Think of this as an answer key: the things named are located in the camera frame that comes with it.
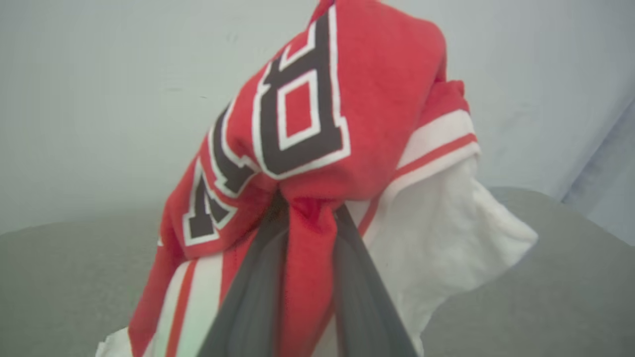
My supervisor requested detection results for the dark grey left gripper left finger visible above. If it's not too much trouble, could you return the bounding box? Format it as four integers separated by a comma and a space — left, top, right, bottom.
197, 192, 290, 357

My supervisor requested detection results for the red and white jersey shirt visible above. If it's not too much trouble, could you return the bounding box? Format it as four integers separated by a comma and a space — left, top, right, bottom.
95, 0, 539, 357

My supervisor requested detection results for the grey fabric sofa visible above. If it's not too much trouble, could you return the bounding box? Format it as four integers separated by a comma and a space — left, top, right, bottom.
0, 186, 635, 357

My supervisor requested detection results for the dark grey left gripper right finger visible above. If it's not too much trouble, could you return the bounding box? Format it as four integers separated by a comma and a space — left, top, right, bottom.
333, 204, 418, 357

